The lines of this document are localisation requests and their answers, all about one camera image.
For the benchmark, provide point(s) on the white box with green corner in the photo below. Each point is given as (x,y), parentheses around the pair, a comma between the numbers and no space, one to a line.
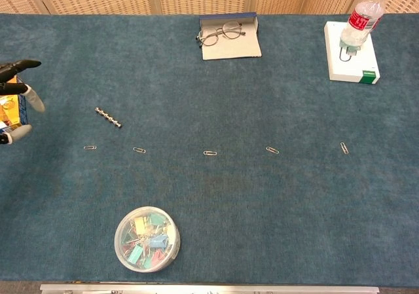
(353,68)

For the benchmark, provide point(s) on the aluminium profile rail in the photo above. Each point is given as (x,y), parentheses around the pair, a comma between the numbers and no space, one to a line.
(209,288)

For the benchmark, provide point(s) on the thin metal frame eyeglasses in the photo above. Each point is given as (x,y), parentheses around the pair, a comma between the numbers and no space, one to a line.
(209,40)

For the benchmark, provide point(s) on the blue felt table cloth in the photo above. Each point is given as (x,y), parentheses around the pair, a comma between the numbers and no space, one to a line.
(229,192)

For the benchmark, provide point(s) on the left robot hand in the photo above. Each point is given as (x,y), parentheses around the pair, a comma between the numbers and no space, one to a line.
(13,67)

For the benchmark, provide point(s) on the orange yellow cardboard box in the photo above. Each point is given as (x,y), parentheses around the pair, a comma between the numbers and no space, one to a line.
(13,110)

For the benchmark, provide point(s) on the plastic bottle with red cap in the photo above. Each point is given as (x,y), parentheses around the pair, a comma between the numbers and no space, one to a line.
(361,19)

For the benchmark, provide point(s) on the silver metal paperclip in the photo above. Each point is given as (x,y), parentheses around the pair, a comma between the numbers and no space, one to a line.
(90,147)
(210,153)
(343,147)
(272,150)
(139,150)

